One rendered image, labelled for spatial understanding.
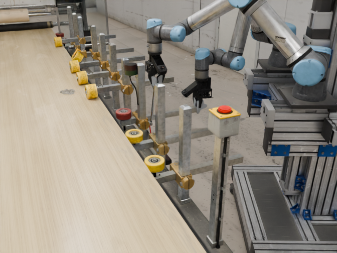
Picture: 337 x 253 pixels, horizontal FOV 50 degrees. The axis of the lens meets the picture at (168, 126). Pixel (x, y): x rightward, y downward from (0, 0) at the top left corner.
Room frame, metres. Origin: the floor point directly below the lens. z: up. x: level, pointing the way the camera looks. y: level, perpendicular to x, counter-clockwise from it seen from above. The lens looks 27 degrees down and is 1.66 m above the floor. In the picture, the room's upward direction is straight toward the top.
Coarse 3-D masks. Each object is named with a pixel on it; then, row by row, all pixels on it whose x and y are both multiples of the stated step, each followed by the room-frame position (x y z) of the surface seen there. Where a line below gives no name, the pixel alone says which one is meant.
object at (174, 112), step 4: (192, 108) 1.81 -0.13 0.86; (196, 108) 1.82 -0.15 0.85; (168, 112) 1.76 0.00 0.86; (172, 112) 1.77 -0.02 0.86; (176, 112) 1.78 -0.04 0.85; (192, 112) 1.81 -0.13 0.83; (132, 116) 1.70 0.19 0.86; (148, 116) 1.71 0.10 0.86; (152, 116) 1.72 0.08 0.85; (168, 116) 1.76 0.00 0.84; (172, 116) 1.77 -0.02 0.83; (120, 120) 1.66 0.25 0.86; (124, 120) 1.66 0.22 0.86; (128, 120) 1.67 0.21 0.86; (132, 120) 1.68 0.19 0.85; (148, 120) 1.71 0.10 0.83; (120, 124) 1.67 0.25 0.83; (124, 124) 1.66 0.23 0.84; (128, 124) 1.67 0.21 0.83
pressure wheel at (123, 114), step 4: (120, 108) 1.70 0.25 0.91; (124, 108) 1.70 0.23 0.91; (128, 108) 1.70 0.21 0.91; (116, 112) 1.65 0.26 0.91; (120, 112) 1.65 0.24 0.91; (124, 112) 1.66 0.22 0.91; (128, 112) 1.65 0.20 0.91; (116, 116) 1.65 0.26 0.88; (120, 116) 1.64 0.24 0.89; (124, 116) 1.64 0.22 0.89; (128, 116) 1.65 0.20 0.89; (124, 128) 1.67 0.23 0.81
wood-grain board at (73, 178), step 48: (0, 48) 2.95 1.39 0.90; (48, 48) 2.95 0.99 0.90; (0, 96) 1.88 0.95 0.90; (48, 96) 1.88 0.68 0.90; (0, 144) 1.34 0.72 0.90; (48, 144) 1.34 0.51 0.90; (96, 144) 1.34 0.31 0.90; (0, 192) 1.00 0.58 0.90; (48, 192) 1.00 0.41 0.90; (96, 192) 1.00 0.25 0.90; (144, 192) 1.00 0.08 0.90; (0, 240) 0.78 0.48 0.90; (48, 240) 0.78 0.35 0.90; (96, 240) 0.78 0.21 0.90; (144, 240) 0.78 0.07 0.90; (192, 240) 0.78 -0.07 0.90
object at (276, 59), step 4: (272, 48) 2.05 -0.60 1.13; (272, 52) 2.04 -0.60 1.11; (276, 52) 2.01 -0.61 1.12; (280, 52) 2.00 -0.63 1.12; (272, 56) 2.02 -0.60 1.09; (276, 56) 2.01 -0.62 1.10; (280, 56) 1.99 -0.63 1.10; (268, 60) 2.05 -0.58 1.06; (272, 60) 2.01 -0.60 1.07; (276, 60) 2.00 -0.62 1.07; (280, 60) 1.98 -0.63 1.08; (284, 60) 1.98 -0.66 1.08; (268, 64) 2.04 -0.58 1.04; (272, 64) 2.00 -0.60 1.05; (276, 64) 1.99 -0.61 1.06; (280, 64) 1.98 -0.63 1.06; (284, 64) 1.97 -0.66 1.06
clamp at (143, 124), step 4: (132, 112) 1.73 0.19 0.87; (136, 116) 1.68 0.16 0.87; (136, 120) 1.67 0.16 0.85; (140, 120) 1.64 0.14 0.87; (144, 120) 1.64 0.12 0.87; (136, 124) 1.68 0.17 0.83; (140, 124) 1.62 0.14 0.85; (144, 124) 1.63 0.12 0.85; (148, 124) 1.64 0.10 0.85; (140, 128) 1.64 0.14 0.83; (144, 128) 1.63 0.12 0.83
